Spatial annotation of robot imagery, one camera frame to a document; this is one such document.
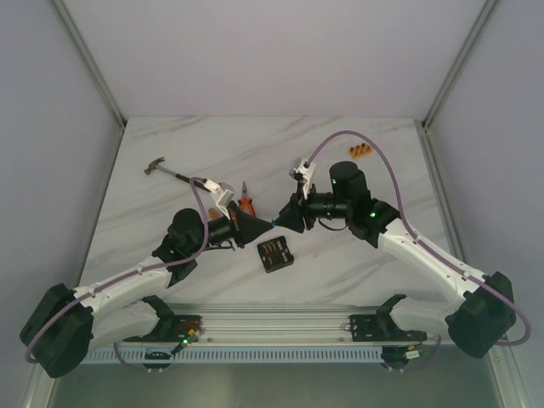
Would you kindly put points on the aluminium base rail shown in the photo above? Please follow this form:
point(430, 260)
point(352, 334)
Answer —
point(281, 326)

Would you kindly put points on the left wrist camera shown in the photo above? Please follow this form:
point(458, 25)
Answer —
point(221, 193)

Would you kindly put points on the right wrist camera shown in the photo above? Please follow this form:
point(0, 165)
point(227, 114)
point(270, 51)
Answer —
point(303, 172)

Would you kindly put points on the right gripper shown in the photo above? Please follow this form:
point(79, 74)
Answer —
point(290, 214)

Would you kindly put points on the orange fuse holder block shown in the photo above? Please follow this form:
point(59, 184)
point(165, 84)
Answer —
point(360, 150)

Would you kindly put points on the white slotted cable duct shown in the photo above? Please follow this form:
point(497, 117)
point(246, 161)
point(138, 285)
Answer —
point(232, 354)

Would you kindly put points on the black fuse box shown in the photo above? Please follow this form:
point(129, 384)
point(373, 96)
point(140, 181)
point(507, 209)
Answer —
point(275, 254)

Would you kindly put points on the claw hammer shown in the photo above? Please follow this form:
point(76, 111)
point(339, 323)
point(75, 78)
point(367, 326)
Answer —
point(156, 165)

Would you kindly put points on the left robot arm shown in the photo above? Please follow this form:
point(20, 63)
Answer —
point(110, 293)

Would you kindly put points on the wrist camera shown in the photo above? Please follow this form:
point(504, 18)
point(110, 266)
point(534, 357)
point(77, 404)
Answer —
point(221, 193)
point(303, 172)

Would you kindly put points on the orange handled pliers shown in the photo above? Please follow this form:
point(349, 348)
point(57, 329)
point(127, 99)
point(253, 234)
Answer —
point(245, 201)

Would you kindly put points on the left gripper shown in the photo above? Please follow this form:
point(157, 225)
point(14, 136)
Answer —
point(237, 225)

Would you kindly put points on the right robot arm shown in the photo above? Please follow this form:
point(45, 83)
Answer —
point(425, 259)

